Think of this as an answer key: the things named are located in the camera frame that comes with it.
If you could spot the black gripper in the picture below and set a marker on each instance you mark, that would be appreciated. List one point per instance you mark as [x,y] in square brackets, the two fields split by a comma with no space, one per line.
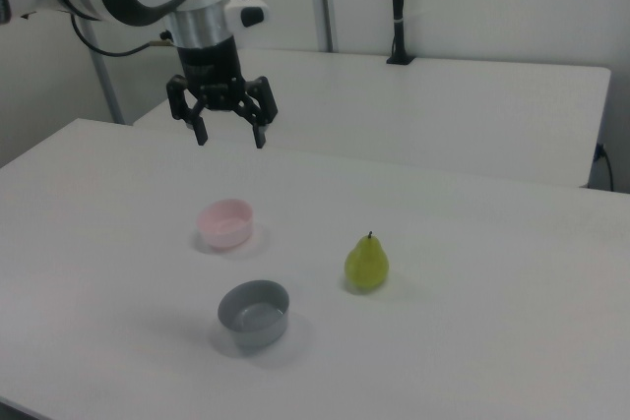
[210,71]

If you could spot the green pear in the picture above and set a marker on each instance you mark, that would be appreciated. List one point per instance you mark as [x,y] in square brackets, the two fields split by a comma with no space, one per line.
[367,266]

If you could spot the pink bowl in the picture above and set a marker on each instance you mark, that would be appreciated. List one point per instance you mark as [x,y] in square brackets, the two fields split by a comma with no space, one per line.
[225,224]

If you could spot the grey bowl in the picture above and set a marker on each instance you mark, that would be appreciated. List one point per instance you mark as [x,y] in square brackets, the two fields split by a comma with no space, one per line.
[253,316]

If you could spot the white table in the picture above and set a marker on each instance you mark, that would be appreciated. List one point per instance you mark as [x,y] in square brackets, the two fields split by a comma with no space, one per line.
[394,110]

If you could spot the black pole with base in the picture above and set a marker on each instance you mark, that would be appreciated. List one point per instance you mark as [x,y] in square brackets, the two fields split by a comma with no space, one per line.
[397,7]

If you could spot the slim grey metal frame post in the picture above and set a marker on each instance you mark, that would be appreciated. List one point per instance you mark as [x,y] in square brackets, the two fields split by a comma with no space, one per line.
[106,85]

